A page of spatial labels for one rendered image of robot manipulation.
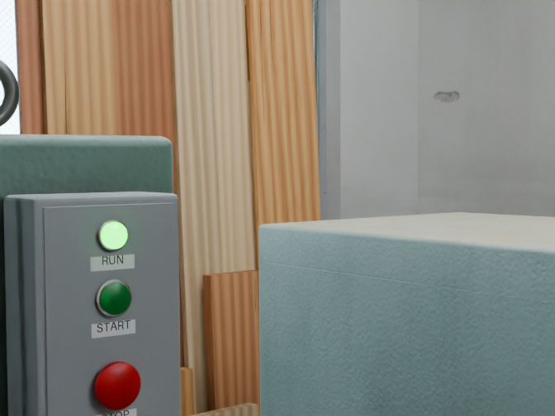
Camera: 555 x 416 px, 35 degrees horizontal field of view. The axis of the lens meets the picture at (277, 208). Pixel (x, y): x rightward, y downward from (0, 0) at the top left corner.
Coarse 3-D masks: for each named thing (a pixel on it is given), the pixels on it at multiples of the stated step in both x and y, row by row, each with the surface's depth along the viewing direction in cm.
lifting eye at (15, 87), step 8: (0, 64) 68; (0, 72) 68; (8, 72) 68; (0, 80) 68; (8, 80) 68; (16, 80) 69; (8, 88) 68; (16, 88) 68; (8, 96) 68; (16, 96) 68; (8, 104) 68; (16, 104) 69; (0, 112) 68; (8, 112) 68; (0, 120) 68; (8, 120) 69
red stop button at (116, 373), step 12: (108, 372) 55; (120, 372) 55; (132, 372) 56; (96, 384) 55; (108, 384) 55; (120, 384) 55; (132, 384) 56; (96, 396) 55; (108, 396) 55; (120, 396) 55; (132, 396) 56; (108, 408) 55; (120, 408) 56
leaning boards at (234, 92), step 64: (64, 0) 204; (128, 0) 217; (192, 0) 227; (256, 0) 239; (64, 64) 203; (128, 64) 217; (192, 64) 227; (256, 64) 238; (64, 128) 203; (128, 128) 217; (192, 128) 226; (256, 128) 238; (192, 192) 226; (256, 192) 238; (192, 256) 225; (256, 256) 241; (192, 320) 225; (256, 320) 229; (192, 384) 211; (256, 384) 229
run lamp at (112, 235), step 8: (104, 224) 55; (112, 224) 55; (120, 224) 55; (104, 232) 55; (112, 232) 55; (120, 232) 55; (104, 240) 55; (112, 240) 55; (120, 240) 55; (104, 248) 55; (112, 248) 55; (120, 248) 56
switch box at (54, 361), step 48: (96, 192) 61; (144, 192) 60; (48, 240) 53; (96, 240) 55; (144, 240) 57; (48, 288) 53; (96, 288) 55; (144, 288) 57; (48, 336) 54; (144, 336) 57; (48, 384) 54; (144, 384) 57
